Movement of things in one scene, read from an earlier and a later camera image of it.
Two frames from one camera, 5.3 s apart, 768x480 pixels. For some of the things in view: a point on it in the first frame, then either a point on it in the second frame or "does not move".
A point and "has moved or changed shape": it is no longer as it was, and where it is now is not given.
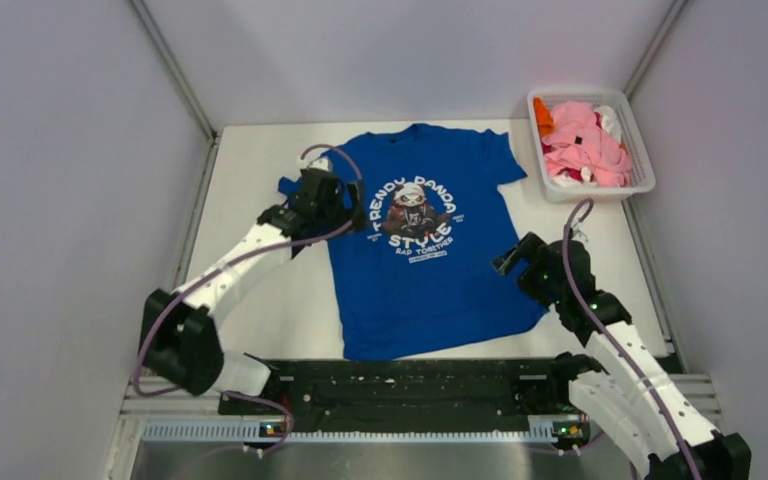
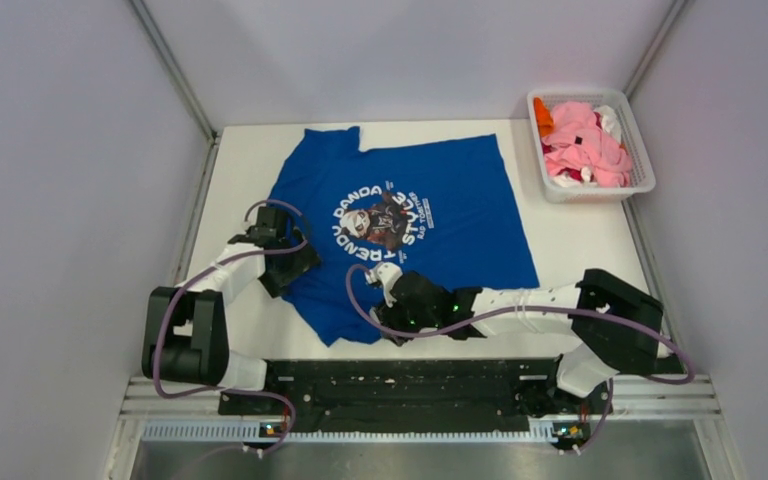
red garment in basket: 574,173 does not move
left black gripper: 351,191 to 303,258
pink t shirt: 576,140 does not move
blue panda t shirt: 438,266 has moved or changed shape
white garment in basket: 609,121 does not move
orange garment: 544,118 does not move
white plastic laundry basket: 588,144 does not move
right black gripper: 534,250 to 389,317
